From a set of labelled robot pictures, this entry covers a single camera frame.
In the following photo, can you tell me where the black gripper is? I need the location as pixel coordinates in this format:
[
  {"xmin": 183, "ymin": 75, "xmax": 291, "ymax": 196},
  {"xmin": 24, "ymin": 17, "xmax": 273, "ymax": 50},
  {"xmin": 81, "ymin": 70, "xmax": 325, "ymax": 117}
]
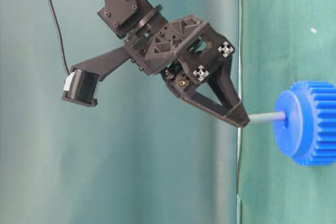
[{"xmin": 123, "ymin": 15, "xmax": 249, "ymax": 128}]

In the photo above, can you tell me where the grey metal shaft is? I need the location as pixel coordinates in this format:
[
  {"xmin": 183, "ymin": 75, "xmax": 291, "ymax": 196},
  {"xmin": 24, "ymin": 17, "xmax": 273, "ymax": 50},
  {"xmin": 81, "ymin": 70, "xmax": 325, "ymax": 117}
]
[{"xmin": 248, "ymin": 111, "xmax": 286, "ymax": 124}]

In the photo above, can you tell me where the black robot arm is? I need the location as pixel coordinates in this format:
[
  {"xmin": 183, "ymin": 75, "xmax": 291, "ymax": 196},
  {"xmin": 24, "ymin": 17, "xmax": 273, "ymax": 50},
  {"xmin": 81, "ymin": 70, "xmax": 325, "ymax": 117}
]
[{"xmin": 74, "ymin": 0, "xmax": 249, "ymax": 127}]

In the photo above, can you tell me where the blue plastic gear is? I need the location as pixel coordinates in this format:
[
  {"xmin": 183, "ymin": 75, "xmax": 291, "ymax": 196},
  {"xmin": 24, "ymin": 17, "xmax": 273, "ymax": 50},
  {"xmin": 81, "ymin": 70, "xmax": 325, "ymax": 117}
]
[{"xmin": 273, "ymin": 81, "xmax": 335, "ymax": 166}]

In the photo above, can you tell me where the green cloth mat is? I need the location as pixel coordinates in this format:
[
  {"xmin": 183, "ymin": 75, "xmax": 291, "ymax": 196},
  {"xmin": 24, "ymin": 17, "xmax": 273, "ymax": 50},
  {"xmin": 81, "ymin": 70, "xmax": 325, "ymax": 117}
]
[{"xmin": 238, "ymin": 0, "xmax": 335, "ymax": 223}]

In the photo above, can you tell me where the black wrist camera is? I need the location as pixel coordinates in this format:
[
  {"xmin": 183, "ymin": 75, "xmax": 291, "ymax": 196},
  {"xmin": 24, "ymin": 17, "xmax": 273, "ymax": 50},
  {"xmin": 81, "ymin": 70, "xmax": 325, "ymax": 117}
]
[{"xmin": 62, "ymin": 69, "xmax": 99, "ymax": 107}]

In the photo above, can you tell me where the black camera cable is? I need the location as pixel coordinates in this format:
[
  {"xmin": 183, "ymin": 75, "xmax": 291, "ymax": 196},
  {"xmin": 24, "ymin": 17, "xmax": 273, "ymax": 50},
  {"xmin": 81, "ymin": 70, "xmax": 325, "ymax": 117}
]
[{"xmin": 39, "ymin": 0, "xmax": 71, "ymax": 76}]

